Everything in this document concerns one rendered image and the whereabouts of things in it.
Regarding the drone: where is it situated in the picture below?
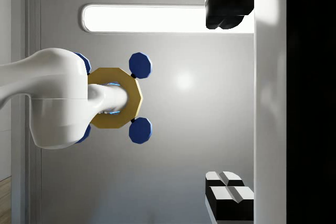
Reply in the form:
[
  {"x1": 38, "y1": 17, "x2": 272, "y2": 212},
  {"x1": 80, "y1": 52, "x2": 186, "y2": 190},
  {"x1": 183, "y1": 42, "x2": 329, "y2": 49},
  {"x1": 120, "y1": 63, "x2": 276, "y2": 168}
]
[{"x1": 73, "y1": 51, "x2": 153, "y2": 145}]

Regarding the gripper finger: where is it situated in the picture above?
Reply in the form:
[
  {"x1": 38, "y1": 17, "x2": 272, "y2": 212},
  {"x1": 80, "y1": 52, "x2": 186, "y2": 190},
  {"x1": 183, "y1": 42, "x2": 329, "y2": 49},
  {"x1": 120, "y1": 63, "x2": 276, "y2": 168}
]
[
  {"x1": 204, "y1": 0, "x2": 255, "y2": 30},
  {"x1": 205, "y1": 170, "x2": 255, "y2": 224}
]

